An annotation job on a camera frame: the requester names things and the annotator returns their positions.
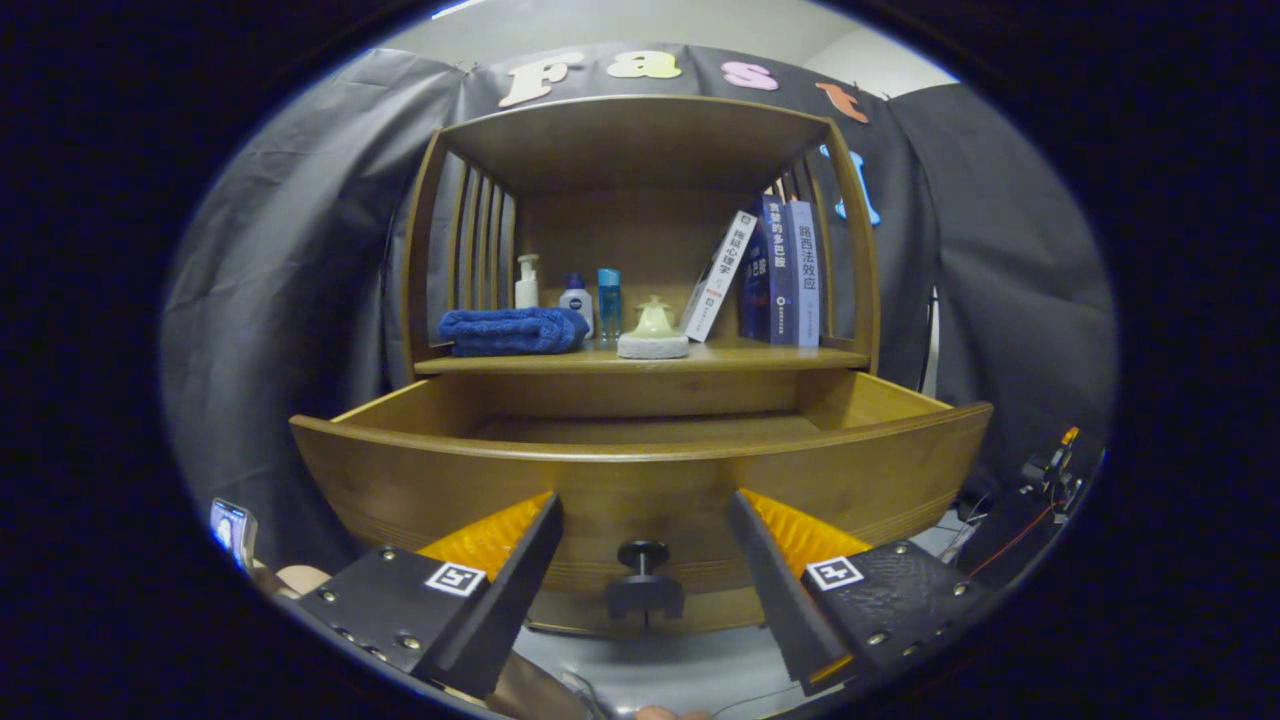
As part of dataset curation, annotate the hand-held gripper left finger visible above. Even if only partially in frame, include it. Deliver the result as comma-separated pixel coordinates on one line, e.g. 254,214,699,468
296,491,565,701

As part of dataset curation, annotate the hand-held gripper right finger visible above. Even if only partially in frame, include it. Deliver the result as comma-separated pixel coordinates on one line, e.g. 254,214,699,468
726,487,993,699

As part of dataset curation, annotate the black drawer knob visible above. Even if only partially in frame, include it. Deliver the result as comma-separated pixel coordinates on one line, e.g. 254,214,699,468
605,538,688,623

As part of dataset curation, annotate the wooden drawer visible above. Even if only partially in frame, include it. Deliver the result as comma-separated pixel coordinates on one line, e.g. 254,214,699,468
290,370,994,636

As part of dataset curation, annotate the pale grey round disc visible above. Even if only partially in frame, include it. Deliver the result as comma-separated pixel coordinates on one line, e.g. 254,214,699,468
616,332,691,361

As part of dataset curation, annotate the wooden countertop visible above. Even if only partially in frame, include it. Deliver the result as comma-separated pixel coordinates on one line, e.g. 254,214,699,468
415,335,871,376

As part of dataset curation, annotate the wooden cabinet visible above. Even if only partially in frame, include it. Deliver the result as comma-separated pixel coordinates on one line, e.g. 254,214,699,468
400,95,883,636

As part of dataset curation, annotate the blue folded towel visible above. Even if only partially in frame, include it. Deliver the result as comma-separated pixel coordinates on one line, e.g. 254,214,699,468
437,306,591,358

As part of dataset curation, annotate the smartphone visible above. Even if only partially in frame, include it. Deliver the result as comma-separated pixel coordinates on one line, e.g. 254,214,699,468
209,498,258,571

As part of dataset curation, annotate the beige lidded teacup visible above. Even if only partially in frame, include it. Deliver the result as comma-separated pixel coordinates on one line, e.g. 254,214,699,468
630,294,679,339

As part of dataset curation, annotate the white bottle with blue cap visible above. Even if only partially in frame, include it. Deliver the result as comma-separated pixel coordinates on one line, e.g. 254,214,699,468
558,272,596,339

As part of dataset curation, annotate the black orange-tipped device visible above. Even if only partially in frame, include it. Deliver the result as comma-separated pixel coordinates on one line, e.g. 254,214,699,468
1018,426,1086,516

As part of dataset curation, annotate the clear blue bottle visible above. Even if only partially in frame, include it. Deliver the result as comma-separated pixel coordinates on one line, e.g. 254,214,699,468
597,267,622,344

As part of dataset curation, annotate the pale lilac book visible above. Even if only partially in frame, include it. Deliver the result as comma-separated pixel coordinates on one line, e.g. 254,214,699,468
788,200,822,348

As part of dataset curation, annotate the white book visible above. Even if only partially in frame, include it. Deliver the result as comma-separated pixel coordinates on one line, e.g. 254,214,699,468
680,210,758,344

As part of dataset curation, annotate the dark blue book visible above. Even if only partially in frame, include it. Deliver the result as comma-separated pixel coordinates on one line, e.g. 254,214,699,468
738,195,796,346

